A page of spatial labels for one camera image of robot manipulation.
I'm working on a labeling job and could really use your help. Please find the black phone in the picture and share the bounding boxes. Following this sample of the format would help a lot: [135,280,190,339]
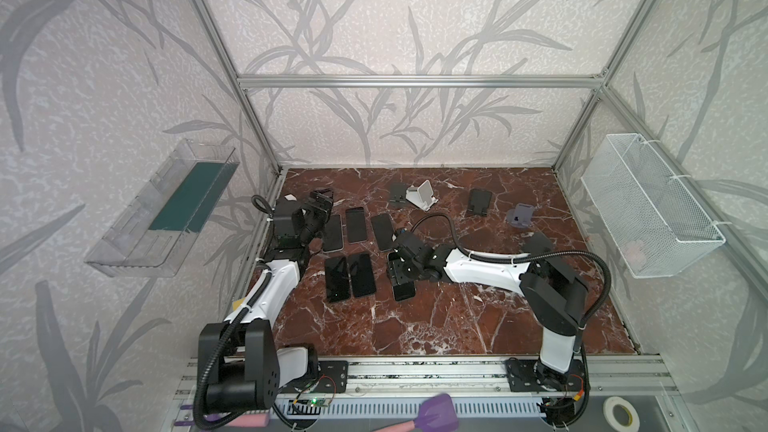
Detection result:
[348,253,376,298]
[345,207,368,244]
[391,278,416,302]
[322,214,344,253]
[324,256,351,303]
[371,213,395,252]

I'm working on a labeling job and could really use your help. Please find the grey phone stand front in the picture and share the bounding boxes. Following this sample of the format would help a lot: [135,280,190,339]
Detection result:
[523,232,555,255]

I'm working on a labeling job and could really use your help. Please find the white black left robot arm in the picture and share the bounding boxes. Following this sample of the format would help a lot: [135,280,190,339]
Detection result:
[193,188,333,427]

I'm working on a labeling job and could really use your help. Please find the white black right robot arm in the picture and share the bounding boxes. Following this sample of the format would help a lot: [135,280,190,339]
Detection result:
[390,229,605,379]

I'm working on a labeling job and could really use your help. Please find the white phone stand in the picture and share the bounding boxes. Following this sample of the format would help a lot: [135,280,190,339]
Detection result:
[405,180,438,212]

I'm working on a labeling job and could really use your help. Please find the dark grey stand back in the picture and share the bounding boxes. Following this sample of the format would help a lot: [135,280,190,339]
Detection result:
[388,182,409,210]

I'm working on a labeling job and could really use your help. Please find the black phone stand back right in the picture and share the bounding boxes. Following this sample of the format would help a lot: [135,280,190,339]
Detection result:
[467,188,493,217]

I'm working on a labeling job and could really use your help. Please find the purple grey phone stand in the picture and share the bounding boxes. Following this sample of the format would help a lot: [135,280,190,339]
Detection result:
[505,203,535,229]

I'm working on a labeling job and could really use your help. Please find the yellow sponge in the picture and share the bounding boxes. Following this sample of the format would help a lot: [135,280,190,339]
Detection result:
[232,298,246,311]

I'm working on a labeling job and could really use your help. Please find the purple pink spatula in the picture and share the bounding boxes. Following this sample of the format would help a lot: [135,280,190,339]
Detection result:
[377,393,459,432]

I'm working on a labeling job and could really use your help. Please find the white tape roll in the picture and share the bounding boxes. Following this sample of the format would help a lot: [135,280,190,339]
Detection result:
[603,396,641,432]

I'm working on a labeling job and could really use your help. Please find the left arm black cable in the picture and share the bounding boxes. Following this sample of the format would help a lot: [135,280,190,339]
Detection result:
[191,194,274,431]

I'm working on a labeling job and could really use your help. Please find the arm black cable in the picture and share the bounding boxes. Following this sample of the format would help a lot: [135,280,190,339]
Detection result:
[191,194,274,431]
[409,212,613,427]

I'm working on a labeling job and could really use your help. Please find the clear plastic wall bin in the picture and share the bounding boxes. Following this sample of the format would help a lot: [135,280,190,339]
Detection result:
[85,139,240,278]

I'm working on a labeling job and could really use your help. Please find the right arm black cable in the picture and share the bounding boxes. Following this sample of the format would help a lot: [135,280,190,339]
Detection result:
[409,212,613,427]

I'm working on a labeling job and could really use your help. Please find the white wire mesh basket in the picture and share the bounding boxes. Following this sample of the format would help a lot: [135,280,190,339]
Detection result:
[582,133,726,279]

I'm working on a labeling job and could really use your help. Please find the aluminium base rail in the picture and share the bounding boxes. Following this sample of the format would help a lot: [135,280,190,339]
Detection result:
[161,355,679,432]

